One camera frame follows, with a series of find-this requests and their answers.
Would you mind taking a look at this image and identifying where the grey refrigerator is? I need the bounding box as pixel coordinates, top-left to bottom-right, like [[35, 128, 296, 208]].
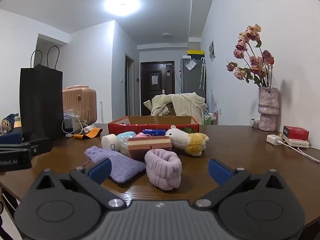
[[180, 57, 207, 95]]

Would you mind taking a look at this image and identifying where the light blue fluffy towel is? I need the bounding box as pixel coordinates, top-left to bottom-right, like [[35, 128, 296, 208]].
[[117, 131, 135, 140]]

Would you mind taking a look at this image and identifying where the round ceiling lamp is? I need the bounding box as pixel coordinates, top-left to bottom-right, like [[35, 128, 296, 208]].
[[104, 0, 140, 14]]

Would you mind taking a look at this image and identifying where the pink suitcase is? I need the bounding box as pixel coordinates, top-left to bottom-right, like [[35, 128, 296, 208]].
[[62, 85, 97, 128]]

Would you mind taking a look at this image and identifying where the pink speckled vase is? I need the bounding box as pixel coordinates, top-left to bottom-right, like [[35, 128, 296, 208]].
[[257, 87, 279, 132]]

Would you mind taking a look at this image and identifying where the dark brown entrance door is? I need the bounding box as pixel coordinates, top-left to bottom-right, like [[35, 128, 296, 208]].
[[140, 61, 175, 117]]

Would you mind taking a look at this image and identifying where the folded patterned umbrella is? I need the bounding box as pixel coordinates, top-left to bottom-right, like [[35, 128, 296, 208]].
[[199, 57, 207, 90]]

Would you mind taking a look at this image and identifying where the clear plastic bag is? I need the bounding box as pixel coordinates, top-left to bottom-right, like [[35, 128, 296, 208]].
[[63, 109, 88, 130]]

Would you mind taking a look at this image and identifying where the white round sponge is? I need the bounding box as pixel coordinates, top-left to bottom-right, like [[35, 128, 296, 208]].
[[101, 134, 119, 152]]

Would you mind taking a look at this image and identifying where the orange-edged cardboard box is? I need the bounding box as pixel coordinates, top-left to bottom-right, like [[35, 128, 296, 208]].
[[108, 115, 200, 137]]

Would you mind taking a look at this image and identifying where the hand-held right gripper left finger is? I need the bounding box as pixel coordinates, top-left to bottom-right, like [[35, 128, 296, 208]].
[[30, 158, 127, 209]]

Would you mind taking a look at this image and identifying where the blue tissue packet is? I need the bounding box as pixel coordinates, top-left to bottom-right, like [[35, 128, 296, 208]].
[[142, 129, 166, 136]]

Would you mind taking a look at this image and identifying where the brown wooden chair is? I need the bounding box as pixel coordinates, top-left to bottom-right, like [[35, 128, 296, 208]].
[[160, 101, 181, 117]]

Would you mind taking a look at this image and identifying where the white charger cable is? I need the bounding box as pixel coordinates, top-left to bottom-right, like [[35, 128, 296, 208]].
[[281, 141, 320, 164]]

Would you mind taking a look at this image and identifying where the red box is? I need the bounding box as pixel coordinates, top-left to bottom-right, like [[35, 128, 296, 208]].
[[283, 126, 310, 140]]

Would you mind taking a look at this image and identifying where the beige jacket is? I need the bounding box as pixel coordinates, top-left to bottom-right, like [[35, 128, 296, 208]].
[[144, 92, 208, 126]]

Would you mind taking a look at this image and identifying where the storage rack with items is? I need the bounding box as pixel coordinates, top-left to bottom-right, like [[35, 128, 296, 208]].
[[204, 109, 218, 126]]

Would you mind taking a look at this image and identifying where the white charging cable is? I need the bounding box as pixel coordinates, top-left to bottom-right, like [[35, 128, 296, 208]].
[[62, 117, 85, 138]]

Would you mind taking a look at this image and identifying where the flat white box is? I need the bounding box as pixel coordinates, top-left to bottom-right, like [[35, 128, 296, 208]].
[[285, 137, 310, 149]]

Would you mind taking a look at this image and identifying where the white and yellow alpaca plush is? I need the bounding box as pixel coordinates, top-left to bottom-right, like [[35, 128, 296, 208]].
[[165, 125, 209, 157]]

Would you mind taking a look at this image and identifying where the purple knitted pouch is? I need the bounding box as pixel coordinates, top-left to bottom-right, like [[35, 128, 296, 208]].
[[84, 146, 147, 183]]

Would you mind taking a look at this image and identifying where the white charger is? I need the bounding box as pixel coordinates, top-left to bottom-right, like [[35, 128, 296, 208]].
[[266, 134, 284, 146]]

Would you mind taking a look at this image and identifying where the rattan ball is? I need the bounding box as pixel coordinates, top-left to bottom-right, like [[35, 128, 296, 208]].
[[2, 119, 14, 132]]

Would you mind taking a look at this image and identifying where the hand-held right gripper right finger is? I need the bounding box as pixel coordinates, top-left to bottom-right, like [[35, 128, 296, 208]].
[[194, 158, 290, 209]]

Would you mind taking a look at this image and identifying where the dark side door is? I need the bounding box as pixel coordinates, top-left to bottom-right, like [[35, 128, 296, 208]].
[[125, 53, 136, 117]]

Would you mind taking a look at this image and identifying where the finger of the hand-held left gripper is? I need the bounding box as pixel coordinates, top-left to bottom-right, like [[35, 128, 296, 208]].
[[22, 137, 53, 157]]

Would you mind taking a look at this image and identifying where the dark blue cloth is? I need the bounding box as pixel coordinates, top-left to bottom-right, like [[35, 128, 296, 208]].
[[1, 114, 21, 130]]

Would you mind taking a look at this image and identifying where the pink layered cake sponge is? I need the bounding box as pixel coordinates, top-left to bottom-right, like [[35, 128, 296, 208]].
[[127, 136, 172, 160]]

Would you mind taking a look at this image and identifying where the black paper bag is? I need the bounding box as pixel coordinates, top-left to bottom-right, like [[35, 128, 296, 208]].
[[19, 45, 64, 153]]

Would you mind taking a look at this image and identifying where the yellow and black box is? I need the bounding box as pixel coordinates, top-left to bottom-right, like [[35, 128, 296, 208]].
[[187, 50, 205, 59]]

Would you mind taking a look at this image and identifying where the orange pouch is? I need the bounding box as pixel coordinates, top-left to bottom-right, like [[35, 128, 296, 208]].
[[73, 128, 103, 139]]

